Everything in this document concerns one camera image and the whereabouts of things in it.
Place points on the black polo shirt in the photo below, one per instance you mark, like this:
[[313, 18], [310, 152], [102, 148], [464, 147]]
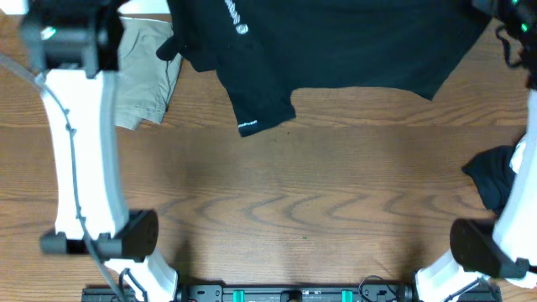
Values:
[[264, 50]]

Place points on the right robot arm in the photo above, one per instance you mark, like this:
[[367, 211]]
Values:
[[481, 250]]

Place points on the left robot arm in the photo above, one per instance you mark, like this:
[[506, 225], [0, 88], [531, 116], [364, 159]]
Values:
[[73, 46]]

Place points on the folded khaki trousers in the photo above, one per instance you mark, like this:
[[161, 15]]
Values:
[[145, 83]]

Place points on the black and white jersey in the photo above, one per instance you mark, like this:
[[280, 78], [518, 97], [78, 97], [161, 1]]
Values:
[[493, 172]]

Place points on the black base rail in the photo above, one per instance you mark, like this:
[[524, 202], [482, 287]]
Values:
[[369, 291]]

